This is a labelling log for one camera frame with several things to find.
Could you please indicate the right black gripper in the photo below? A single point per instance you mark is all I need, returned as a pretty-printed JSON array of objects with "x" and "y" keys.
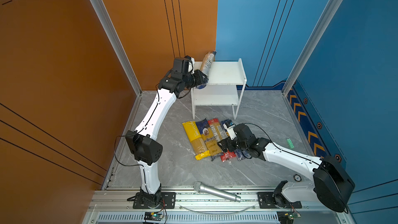
[{"x": 228, "y": 141}]

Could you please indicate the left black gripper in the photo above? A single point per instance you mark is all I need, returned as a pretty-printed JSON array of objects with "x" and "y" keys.
[{"x": 199, "y": 81}]

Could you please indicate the clear labelled spaghetti bag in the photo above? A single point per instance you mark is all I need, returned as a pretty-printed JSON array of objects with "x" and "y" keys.
[{"x": 205, "y": 67}]

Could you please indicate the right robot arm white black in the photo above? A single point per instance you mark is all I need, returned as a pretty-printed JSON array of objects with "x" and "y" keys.
[{"x": 322, "y": 180}]

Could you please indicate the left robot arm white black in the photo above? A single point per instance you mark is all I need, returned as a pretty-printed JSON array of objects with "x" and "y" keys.
[{"x": 142, "y": 141}]

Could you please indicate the white two-tier metal shelf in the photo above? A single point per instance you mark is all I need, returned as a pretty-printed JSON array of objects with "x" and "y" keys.
[{"x": 226, "y": 85}]

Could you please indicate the red-ended clear spaghetti bag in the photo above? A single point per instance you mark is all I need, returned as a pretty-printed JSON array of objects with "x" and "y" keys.
[{"x": 219, "y": 135}]

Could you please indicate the blue Ankara spaghetti bag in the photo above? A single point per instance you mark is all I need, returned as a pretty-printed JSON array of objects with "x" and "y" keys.
[{"x": 210, "y": 137}]

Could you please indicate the blue Barilla spaghetti box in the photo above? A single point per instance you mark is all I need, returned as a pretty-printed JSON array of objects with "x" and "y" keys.
[{"x": 240, "y": 155}]

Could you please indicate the yellow Pastatime spaghetti bag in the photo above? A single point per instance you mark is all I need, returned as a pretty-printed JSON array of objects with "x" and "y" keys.
[{"x": 200, "y": 149}]

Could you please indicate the silver microphone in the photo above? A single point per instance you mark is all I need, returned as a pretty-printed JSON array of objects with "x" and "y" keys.
[{"x": 203, "y": 188}]

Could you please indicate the green toy brick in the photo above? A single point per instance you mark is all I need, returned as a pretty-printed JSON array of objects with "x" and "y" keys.
[{"x": 290, "y": 143}]

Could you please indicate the small round floor disc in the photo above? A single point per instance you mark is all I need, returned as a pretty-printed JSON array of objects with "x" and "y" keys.
[{"x": 297, "y": 178}]

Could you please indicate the right green circuit board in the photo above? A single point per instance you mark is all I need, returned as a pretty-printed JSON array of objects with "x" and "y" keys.
[{"x": 288, "y": 217}]

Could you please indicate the green circuit board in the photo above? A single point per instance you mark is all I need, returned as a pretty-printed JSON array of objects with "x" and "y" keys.
[
  {"x": 153, "y": 217},
  {"x": 288, "y": 217}
]

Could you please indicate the left green circuit board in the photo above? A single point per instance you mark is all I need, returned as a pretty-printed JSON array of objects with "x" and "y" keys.
[{"x": 153, "y": 217}]

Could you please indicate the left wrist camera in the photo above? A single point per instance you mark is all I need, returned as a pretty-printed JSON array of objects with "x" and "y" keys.
[{"x": 183, "y": 65}]

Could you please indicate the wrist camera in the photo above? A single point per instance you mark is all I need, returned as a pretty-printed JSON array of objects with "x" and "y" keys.
[
  {"x": 229, "y": 126},
  {"x": 183, "y": 65}
]

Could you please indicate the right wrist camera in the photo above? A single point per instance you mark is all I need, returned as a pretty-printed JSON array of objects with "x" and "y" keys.
[{"x": 229, "y": 126}]

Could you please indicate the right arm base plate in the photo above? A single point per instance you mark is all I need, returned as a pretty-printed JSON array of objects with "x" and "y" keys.
[{"x": 266, "y": 201}]

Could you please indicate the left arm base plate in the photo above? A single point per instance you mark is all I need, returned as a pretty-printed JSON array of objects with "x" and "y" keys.
[{"x": 159, "y": 200}]

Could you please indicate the aluminium front rail frame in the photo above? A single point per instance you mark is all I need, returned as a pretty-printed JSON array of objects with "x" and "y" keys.
[{"x": 114, "y": 207}]

